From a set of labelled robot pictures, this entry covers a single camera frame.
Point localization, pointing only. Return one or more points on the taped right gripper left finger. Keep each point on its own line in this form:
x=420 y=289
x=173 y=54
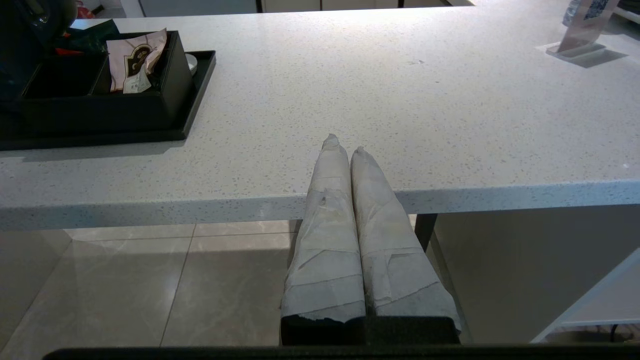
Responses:
x=325 y=240

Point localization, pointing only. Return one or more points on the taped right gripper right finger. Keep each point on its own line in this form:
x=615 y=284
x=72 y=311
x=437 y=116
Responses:
x=390 y=250

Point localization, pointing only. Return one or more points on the pink tea bag packet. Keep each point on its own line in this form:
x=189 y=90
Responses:
x=132 y=62

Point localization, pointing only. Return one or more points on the black electric kettle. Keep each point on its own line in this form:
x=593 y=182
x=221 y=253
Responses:
x=20 y=35

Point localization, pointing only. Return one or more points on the black rectangular serving tray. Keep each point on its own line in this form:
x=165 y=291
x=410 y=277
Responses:
x=195 y=95

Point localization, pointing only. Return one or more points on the black compartment organizer box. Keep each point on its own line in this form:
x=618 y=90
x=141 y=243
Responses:
x=150 y=107

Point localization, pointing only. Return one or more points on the clear acrylic sign holder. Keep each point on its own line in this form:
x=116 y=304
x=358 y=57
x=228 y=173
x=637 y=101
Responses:
x=582 y=25

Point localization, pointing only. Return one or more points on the dark green red sachet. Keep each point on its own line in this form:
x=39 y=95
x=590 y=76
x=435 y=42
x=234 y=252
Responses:
x=95 y=35

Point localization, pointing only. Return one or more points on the red bag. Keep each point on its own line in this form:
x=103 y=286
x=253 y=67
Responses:
x=85 y=7

